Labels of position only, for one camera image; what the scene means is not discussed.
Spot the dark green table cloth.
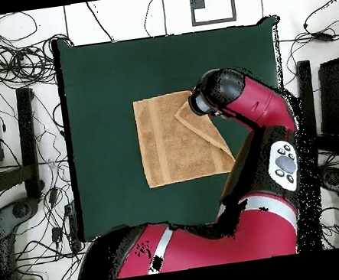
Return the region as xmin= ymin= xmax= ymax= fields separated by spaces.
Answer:
xmin=51 ymin=9 xmax=306 ymax=245

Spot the tan terry towel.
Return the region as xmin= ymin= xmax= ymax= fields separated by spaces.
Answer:
xmin=132 ymin=85 xmax=238 ymax=190

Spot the thin black cable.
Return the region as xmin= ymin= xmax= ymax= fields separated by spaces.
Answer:
xmin=140 ymin=0 xmax=165 ymax=39
xmin=85 ymin=0 xmax=114 ymax=46

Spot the black power strip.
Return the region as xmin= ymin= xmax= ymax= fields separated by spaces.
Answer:
xmin=63 ymin=202 xmax=82 ymax=253

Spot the tangled black cable bundle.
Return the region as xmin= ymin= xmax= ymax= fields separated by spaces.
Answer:
xmin=0 ymin=31 xmax=79 ymax=92

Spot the black power adapter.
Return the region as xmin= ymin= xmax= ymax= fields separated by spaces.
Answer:
xmin=312 ymin=28 xmax=335 ymax=42
xmin=50 ymin=226 xmax=65 ymax=243

